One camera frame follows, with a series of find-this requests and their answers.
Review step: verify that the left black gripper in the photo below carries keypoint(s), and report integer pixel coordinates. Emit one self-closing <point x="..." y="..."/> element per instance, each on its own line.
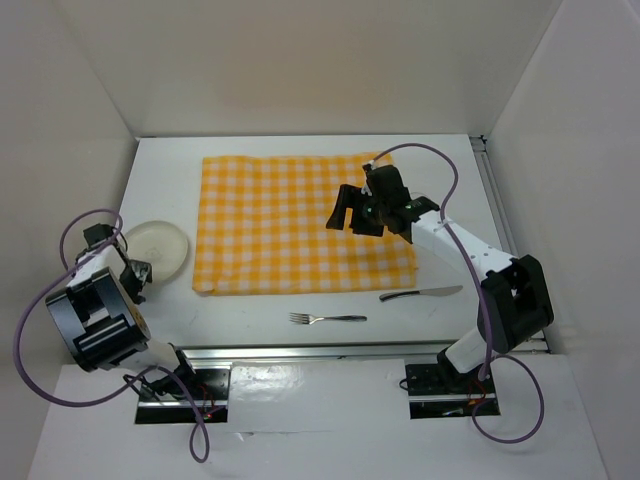
<point x="141" y="271"/>

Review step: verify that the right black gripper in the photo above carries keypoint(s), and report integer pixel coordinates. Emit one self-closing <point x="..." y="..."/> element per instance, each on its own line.
<point x="348" y="197"/>

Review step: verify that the cream round plate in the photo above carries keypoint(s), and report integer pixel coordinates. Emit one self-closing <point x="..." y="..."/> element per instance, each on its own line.
<point x="161" y="244"/>

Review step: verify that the yellow white checkered cloth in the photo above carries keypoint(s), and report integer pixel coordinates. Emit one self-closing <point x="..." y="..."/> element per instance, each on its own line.
<point x="261" y="230"/>

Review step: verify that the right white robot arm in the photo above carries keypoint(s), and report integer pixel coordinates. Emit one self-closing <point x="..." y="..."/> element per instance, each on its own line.
<point x="466" y="253"/>

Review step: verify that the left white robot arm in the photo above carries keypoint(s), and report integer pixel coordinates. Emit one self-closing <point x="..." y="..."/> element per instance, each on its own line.
<point x="97" y="312"/>

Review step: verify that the silver fork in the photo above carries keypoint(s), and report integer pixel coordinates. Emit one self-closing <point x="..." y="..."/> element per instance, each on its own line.
<point x="308" y="319"/>

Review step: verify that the front aluminium rail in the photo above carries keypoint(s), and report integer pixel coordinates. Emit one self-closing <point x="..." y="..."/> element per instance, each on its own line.
<point x="201" y="356"/>

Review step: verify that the aluminium rail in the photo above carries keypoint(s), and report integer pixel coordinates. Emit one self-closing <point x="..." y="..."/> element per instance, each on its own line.
<point x="505" y="225"/>
<point x="201" y="356"/>

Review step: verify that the black handled table knife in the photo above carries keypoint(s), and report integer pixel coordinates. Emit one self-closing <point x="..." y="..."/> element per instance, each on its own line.
<point x="432" y="292"/>

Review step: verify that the right side aluminium rail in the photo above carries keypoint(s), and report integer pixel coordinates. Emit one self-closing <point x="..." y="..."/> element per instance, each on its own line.
<point x="505" y="225"/>

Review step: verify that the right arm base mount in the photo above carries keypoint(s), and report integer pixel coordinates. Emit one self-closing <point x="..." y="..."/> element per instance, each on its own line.
<point x="433" y="395"/>

